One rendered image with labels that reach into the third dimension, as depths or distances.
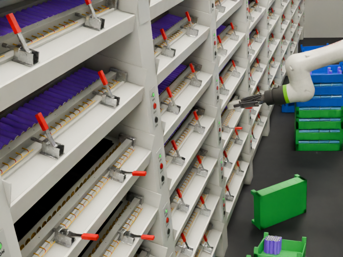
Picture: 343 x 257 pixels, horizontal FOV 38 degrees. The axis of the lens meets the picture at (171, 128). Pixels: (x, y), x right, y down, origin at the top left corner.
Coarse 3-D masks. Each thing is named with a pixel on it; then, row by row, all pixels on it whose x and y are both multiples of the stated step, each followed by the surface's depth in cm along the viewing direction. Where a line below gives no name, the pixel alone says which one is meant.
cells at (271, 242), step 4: (268, 236) 238; (272, 236) 238; (276, 236) 238; (264, 240) 233; (268, 240) 230; (272, 240) 230; (276, 240) 230; (280, 240) 234; (264, 244) 233; (268, 244) 231; (272, 244) 230; (276, 244) 229; (280, 244) 234; (264, 248) 233; (268, 248) 231; (272, 248) 230; (276, 248) 229; (280, 248) 234; (268, 252) 231; (272, 252) 230; (276, 252) 229
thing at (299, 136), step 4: (296, 132) 327; (340, 132) 321; (296, 136) 328; (300, 136) 327; (304, 136) 327; (308, 136) 326; (312, 136) 326; (316, 136) 325; (320, 136) 325; (324, 136) 324; (328, 136) 324; (332, 136) 323; (336, 136) 323; (340, 136) 322
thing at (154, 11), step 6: (150, 0) 132; (156, 0) 141; (162, 0) 143; (168, 0) 148; (174, 0) 154; (180, 0) 161; (150, 6) 134; (156, 6) 139; (162, 6) 144; (168, 6) 150; (150, 12) 136; (156, 12) 141; (162, 12) 146
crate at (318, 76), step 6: (330, 66) 324; (336, 66) 324; (342, 66) 319; (312, 72) 328; (318, 72) 328; (324, 72) 327; (336, 72) 324; (342, 72) 307; (312, 78) 310; (318, 78) 309; (324, 78) 309; (330, 78) 308; (336, 78) 307; (342, 78) 307
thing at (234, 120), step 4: (236, 92) 276; (240, 92) 275; (244, 92) 274; (232, 96) 275; (240, 96) 276; (244, 96) 275; (232, 112) 260; (236, 112) 261; (240, 112) 262; (232, 116) 256; (236, 116) 257; (240, 116) 262; (228, 120) 251; (232, 120) 252; (236, 120) 252; (228, 124) 247; (232, 124) 248; (236, 124) 254; (224, 132) 239; (232, 132) 245; (224, 136) 235; (228, 136) 236; (224, 140) 222; (228, 140) 238; (224, 144) 228; (224, 148) 231
